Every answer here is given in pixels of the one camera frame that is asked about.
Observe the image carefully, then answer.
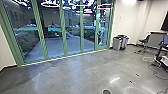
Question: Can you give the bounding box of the green framed glass door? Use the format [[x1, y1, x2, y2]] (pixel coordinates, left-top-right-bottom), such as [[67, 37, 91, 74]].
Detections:
[[95, 0, 116, 51]]

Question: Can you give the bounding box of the black wall television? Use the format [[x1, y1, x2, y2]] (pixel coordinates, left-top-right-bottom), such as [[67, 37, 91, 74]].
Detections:
[[159, 11, 168, 32]]

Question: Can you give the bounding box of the black wheeled cart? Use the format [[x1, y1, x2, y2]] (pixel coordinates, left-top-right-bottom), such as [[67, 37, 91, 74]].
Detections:
[[154, 34, 168, 69]]

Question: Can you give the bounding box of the black office chair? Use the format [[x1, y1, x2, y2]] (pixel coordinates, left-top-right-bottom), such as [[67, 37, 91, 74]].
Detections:
[[138, 33, 152, 54]]

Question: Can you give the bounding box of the grey trash bin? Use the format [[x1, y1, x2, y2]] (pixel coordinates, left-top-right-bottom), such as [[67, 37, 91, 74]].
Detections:
[[112, 35, 123, 51]]

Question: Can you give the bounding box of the round floor drain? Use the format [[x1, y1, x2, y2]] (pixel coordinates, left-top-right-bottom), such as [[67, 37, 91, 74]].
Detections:
[[102, 88, 112, 94]]

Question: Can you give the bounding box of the trash bin with dark lid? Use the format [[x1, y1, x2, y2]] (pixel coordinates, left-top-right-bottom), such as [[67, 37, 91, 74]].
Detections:
[[117, 34, 130, 50]]

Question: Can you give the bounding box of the green framed glass wall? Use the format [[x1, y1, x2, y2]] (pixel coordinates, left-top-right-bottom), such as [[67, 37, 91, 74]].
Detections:
[[0, 0, 117, 67]]

